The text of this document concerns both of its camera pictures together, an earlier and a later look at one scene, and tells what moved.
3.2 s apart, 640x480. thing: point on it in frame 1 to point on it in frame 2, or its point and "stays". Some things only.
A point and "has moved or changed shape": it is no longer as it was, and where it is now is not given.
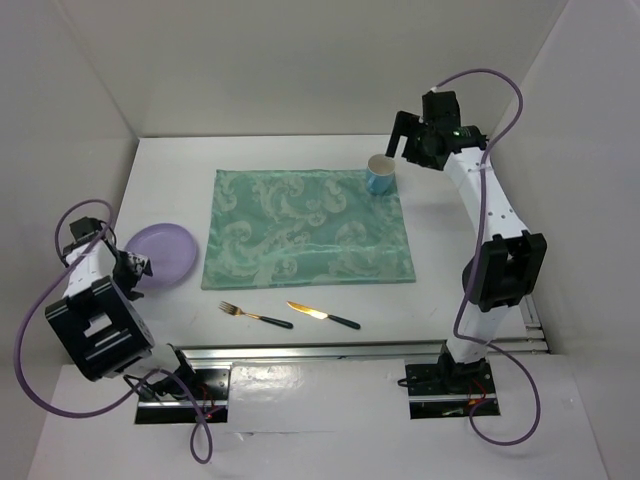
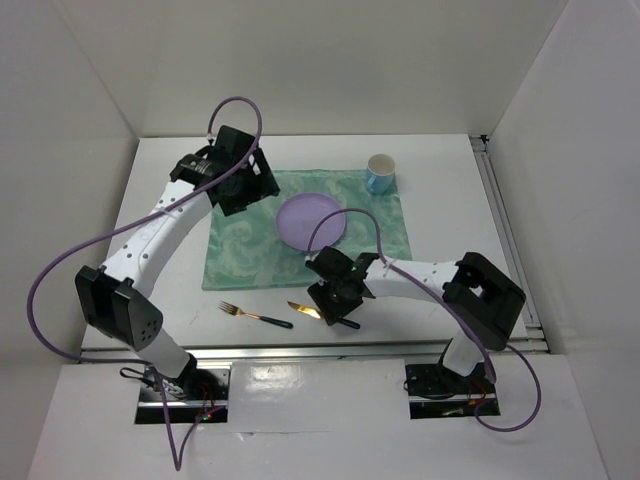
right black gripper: x=404 y=122 to x=319 y=293
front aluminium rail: x=521 y=344 stays
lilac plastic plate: x=170 y=249 has moved or changed shape
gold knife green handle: x=322 y=315 stays
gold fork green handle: x=234 y=310 stays
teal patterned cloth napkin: x=293 y=227 stays
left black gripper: x=136 y=265 to x=262 y=185
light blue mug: x=380 y=175 stays
